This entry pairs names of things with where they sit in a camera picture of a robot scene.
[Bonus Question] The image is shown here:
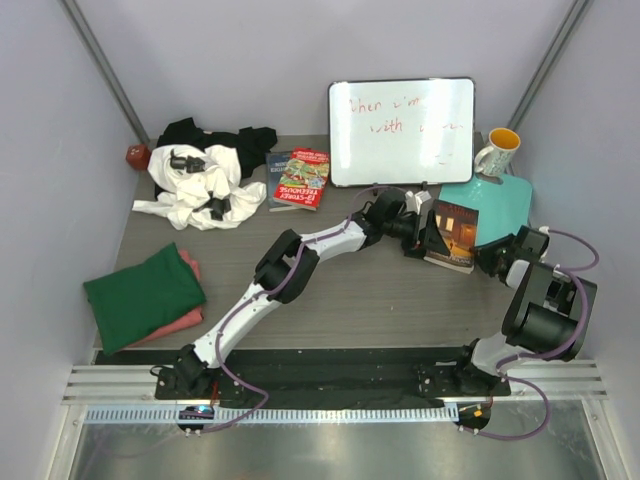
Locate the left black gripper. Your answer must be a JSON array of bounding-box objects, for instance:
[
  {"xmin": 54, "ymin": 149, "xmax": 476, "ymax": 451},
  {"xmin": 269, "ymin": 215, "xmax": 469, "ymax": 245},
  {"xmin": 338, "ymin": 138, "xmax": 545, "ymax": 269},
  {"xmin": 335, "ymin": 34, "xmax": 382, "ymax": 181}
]
[{"xmin": 383, "ymin": 212, "xmax": 450, "ymax": 264}]

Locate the brown Edward Tulane book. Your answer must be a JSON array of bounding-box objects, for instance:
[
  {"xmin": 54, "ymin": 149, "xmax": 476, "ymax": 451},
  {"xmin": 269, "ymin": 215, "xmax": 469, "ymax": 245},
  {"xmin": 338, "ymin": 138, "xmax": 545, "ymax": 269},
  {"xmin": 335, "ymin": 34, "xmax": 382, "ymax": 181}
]
[{"xmin": 424, "ymin": 200, "xmax": 479, "ymax": 274}]

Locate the red Treehouse book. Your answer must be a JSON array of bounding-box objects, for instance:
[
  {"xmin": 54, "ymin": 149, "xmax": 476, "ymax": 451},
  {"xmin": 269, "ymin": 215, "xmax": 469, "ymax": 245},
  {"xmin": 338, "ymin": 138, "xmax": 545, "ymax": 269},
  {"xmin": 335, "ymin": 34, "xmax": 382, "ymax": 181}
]
[{"xmin": 274, "ymin": 148, "xmax": 330, "ymax": 211}]

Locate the blue Nineteen Eighty-Four book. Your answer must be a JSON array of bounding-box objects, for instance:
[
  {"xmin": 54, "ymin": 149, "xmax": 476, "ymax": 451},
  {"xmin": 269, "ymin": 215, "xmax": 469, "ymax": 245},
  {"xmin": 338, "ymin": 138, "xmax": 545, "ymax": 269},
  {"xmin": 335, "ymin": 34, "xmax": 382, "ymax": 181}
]
[{"xmin": 266, "ymin": 151, "xmax": 302, "ymax": 211}]

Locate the white t-shirt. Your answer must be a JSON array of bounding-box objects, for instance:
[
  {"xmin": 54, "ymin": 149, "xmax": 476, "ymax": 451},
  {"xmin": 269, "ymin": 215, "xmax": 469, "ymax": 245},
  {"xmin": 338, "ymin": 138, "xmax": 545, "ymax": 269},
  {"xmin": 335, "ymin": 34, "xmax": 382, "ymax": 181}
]
[{"xmin": 132, "ymin": 145, "xmax": 267, "ymax": 231}]

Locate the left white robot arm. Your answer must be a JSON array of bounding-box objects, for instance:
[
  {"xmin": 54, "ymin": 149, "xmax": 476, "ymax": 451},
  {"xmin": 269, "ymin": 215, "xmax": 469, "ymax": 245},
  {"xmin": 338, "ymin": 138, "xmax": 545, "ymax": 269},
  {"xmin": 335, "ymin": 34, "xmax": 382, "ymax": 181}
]
[{"xmin": 174, "ymin": 187, "xmax": 436, "ymax": 399}]

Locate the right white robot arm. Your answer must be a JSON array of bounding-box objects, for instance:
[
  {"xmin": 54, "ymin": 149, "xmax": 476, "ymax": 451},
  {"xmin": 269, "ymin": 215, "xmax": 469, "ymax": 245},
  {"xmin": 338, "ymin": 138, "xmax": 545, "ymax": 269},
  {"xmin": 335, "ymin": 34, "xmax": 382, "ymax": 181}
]
[{"xmin": 451, "ymin": 225, "xmax": 599, "ymax": 395}]

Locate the teal cutting board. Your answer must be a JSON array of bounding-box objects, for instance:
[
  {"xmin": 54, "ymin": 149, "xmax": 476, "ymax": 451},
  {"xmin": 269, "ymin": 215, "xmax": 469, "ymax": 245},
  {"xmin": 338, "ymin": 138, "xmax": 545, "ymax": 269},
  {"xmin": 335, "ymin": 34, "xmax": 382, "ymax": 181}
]
[{"xmin": 439, "ymin": 174, "xmax": 533, "ymax": 246}]

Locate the white mug yellow inside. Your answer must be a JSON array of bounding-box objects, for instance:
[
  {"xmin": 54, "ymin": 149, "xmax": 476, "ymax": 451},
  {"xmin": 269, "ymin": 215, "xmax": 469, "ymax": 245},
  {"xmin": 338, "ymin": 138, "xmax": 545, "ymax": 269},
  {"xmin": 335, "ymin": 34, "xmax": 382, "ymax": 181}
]
[{"xmin": 474, "ymin": 127, "xmax": 521, "ymax": 178}]

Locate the white whiteboard with writing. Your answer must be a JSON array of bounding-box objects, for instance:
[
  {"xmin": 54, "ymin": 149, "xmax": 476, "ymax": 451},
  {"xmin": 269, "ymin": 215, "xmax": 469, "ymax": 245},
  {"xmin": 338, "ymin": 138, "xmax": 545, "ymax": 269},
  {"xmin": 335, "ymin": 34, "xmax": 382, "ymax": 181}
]
[{"xmin": 328, "ymin": 77, "xmax": 476, "ymax": 187}]

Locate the black t-shirt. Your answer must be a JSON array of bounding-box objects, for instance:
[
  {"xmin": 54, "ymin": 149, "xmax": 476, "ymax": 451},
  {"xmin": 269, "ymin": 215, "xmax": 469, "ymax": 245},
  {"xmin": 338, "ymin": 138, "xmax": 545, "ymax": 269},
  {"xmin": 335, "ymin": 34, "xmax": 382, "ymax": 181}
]
[{"xmin": 151, "ymin": 117, "xmax": 278, "ymax": 179}]

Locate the folded pink t-shirt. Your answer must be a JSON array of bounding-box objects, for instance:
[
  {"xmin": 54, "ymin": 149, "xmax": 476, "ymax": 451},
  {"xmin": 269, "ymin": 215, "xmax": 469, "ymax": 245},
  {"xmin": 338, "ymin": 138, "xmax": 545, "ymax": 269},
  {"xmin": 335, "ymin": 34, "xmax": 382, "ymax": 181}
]
[{"xmin": 129, "ymin": 249, "xmax": 203, "ymax": 348}]

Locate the red cube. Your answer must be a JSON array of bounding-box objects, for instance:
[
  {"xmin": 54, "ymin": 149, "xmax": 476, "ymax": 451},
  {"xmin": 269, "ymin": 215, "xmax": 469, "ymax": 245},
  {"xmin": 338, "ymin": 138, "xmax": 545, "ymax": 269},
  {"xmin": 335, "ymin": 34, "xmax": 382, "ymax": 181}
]
[{"xmin": 125, "ymin": 144, "xmax": 151, "ymax": 171}]

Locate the folded green t-shirt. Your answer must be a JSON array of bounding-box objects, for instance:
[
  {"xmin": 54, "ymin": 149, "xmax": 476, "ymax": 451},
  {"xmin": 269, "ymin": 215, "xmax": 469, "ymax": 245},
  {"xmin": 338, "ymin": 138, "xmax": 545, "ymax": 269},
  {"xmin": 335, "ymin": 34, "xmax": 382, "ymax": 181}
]
[{"xmin": 83, "ymin": 243, "xmax": 206, "ymax": 355}]

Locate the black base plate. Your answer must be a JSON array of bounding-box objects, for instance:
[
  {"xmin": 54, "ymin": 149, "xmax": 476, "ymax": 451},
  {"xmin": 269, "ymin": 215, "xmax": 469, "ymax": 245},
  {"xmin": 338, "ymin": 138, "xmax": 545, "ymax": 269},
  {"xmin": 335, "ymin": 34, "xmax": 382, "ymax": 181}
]
[{"xmin": 150, "ymin": 346, "xmax": 511, "ymax": 410}]

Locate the right aluminium frame post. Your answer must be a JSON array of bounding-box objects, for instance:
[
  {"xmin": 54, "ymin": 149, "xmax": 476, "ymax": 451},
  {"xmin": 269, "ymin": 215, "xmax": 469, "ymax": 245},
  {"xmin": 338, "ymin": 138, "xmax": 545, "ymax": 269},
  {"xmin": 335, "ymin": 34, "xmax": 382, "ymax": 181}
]
[{"xmin": 507, "ymin": 0, "xmax": 594, "ymax": 131}]

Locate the aluminium frame post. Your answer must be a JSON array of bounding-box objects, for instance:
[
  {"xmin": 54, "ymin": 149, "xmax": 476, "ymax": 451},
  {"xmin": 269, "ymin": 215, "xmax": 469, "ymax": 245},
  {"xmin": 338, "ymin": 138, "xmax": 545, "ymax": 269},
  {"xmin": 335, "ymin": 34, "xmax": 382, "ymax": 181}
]
[
  {"xmin": 507, "ymin": 0, "xmax": 594, "ymax": 131},
  {"xmin": 59, "ymin": 0, "xmax": 150, "ymax": 144}
]

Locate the slotted cable duct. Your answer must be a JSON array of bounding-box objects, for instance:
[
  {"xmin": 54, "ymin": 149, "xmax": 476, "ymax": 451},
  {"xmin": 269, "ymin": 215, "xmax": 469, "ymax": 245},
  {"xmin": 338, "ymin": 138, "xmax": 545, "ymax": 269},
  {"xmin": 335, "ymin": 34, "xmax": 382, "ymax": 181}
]
[{"xmin": 84, "ymin": 404, "xmax": 459, "ymax": 425}]

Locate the left aluminium frame post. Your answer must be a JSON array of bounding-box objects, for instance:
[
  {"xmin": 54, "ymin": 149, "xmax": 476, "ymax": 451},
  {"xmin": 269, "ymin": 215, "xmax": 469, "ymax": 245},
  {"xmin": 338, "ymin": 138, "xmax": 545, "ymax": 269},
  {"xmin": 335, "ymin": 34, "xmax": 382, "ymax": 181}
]
[{"xmin": 59, "ymin": 0, "xmax": 150, "ymax": 144}]

